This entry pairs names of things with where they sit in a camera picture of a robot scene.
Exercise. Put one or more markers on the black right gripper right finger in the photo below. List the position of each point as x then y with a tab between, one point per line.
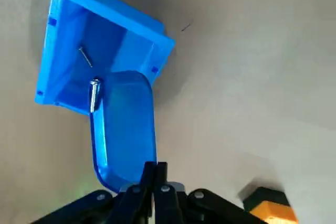
168	203

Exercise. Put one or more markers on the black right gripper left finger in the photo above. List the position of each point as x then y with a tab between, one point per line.
136	203

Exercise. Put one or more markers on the small blue parts tray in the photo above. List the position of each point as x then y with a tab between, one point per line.
126	119

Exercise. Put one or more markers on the long silver screw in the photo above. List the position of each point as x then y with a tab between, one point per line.
94	95

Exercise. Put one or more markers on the orange button box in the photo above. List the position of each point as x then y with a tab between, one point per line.
273	208

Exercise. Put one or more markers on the thin silver screw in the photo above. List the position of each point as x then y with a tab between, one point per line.
85	56

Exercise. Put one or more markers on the blue storage bin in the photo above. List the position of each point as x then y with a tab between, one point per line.
105	37

